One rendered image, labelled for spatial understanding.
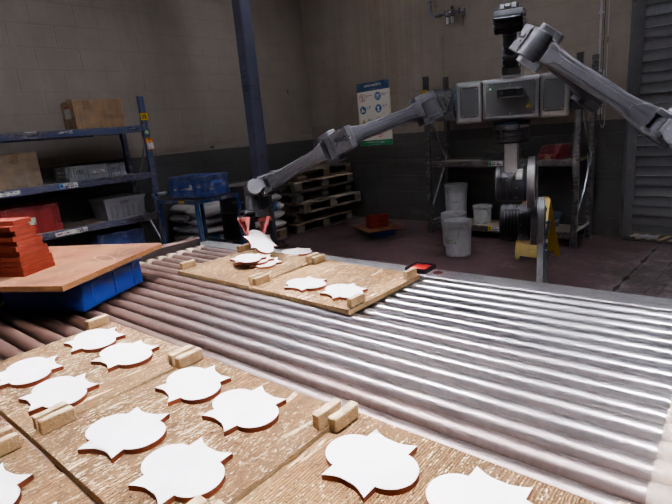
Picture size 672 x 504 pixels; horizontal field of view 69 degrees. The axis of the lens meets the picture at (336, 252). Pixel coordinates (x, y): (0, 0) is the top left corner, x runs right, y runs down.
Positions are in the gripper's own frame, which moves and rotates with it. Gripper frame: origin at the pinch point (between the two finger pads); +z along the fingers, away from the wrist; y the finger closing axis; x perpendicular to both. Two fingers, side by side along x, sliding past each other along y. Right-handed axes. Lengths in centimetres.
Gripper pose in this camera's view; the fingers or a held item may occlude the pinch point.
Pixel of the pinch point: (255, 233)
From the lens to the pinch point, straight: 195.2
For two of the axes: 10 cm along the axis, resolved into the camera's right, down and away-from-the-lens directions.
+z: 1.0, 10.0, -0.1
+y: 7.8, -0.7, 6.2
